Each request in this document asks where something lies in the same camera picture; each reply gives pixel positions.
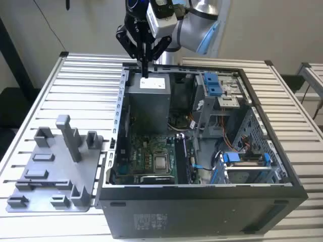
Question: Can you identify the orange yellow wire bundle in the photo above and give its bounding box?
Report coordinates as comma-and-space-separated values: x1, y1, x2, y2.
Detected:
219, 107, 252, 154

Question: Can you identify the black RAM slot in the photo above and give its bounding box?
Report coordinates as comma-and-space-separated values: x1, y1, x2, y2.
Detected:
176, 137, 182, 184
180, 137, 187, 184

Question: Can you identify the grey metal disk bay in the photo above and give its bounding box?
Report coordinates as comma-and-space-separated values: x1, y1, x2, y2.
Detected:
209, 150, 290, 187

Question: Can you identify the green motherboard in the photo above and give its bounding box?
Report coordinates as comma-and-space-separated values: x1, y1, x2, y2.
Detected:
111, 133, 200, 185

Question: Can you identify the grey power supply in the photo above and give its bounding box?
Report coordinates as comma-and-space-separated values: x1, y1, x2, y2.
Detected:
125, 74, 172, 134

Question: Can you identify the thin black wall cable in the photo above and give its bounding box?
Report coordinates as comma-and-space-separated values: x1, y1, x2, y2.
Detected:
32, 0, 67, 52

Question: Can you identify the black graphics card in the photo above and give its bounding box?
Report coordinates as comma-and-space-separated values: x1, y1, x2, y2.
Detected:
140, 175, 176, 185

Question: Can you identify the aluminium side table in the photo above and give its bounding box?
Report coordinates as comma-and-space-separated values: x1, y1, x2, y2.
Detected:
294, 62, 323, 101

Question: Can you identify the black PC case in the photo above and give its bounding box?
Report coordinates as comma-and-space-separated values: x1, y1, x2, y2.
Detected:
94, 59, 310, 240

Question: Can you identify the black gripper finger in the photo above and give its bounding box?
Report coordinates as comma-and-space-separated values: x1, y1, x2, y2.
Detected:
145, 36, 173, 78
116, 24, 146, 78

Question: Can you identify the blue carrier disk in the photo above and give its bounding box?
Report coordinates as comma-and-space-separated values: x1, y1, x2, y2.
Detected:
221, 152, 275, 186

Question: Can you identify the grey plastic parts rack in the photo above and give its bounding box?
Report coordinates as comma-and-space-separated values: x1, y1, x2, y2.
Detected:
5, 114, 105, 214

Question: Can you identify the blue tipped black wire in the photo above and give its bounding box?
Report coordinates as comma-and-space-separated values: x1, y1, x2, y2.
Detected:
192, 163, 218, 172

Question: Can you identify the blue plastic drive latch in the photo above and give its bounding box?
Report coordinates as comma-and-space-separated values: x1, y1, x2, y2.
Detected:
203, 72, 223, 98

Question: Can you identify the yellow white wire bundle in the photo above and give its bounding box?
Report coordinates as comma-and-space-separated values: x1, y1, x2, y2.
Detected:
168, 114, 195, 131

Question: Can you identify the blue RAM stick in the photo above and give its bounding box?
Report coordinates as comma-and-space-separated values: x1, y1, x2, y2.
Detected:
15, 179, 73, 190

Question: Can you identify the black slanted frame bar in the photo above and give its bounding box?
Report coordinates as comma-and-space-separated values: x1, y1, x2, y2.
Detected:
0, 17, 35, 90

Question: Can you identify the silver CPU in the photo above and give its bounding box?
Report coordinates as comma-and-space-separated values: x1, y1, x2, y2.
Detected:
154, 156, 169, 173

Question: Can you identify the grey metal drive cage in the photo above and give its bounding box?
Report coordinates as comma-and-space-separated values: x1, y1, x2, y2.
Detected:
193, 72, 253, 137

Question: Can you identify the black box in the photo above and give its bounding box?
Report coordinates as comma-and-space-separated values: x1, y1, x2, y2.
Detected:
280, 74, 306, 94

